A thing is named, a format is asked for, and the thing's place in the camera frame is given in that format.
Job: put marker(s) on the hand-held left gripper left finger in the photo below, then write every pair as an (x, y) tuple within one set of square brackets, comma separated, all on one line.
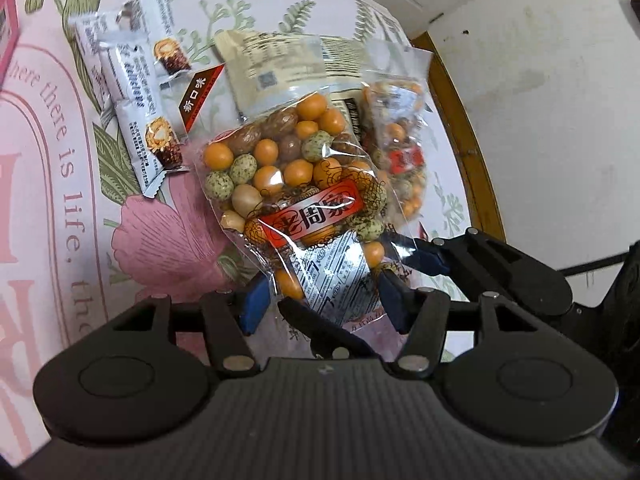
[(255, 310)]

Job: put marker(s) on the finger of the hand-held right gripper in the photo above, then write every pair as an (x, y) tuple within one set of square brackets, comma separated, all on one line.
[(425, 259), (325, 330)]

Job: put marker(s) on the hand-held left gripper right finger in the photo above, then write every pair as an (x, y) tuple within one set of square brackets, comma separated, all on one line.
[(395, 302)]

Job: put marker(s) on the clear bag of coated nuts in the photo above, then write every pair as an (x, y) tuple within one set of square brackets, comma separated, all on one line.
[(400, 160), (300, 160)]

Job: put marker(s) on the white snack bar packet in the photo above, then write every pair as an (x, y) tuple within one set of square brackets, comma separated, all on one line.
[(150, 25), (132, 125)]

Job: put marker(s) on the floral printed bedsheet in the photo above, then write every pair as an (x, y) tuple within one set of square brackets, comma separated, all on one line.
[(50, 185)]

